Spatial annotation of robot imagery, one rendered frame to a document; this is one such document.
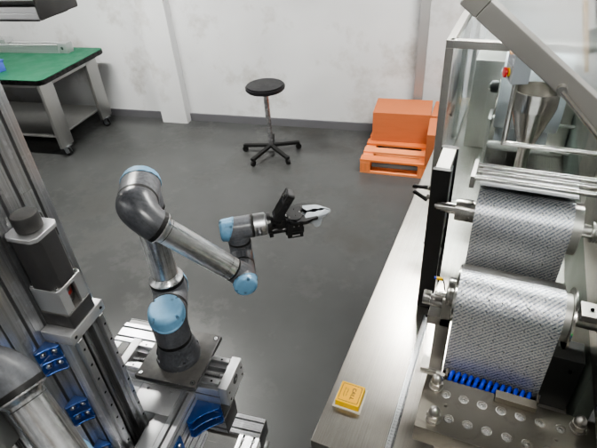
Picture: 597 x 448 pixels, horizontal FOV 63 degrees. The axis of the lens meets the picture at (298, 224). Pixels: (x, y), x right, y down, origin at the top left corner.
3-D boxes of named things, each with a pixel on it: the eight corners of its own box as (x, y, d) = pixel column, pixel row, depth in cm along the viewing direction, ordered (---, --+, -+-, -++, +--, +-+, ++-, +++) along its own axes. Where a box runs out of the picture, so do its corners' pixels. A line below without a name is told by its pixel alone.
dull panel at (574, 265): (561, 107, 292) (572, 67, 278) (569, 108, 291) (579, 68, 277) (566, 428, 129) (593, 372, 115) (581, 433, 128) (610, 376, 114)
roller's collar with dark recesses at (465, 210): (456, 212, 143) (458, 193, 139) (477, 215, 141) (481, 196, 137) (452, 224, 138) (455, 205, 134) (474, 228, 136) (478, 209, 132)
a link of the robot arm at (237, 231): (221, 235, 163) (217, 213, 158) (253, 229, 164) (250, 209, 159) (222, 249, 157) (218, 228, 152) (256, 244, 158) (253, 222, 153)
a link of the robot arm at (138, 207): (126, 199, 124) (267, 282, 149) (131, 178, 133) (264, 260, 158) (101, 228, 128) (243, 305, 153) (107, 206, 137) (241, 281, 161)
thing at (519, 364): (443, 368, 133) (451, 321, 122) (537, 394, 124) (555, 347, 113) (442, 369, 132) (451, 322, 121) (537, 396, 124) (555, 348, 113)
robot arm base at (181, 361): (148, 368, 163) (141, 348, 158) (170, 334, 175) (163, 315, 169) (189, 376, 160) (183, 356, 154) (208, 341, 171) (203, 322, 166)
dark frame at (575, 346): (445, 357, 150) (454, 312, 138) (564, 390, 138) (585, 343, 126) (441, 376, 144) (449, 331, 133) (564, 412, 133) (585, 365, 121)
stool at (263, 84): (301, 138, 482) (297, 71, 443) (301, 164, 439) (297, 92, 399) (245, 141, 484) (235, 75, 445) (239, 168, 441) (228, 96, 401)
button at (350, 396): (342, 385, 144) (342, 380, 143) (365, 392, 142) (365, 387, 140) (334, 404, 139) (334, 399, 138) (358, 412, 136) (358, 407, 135)
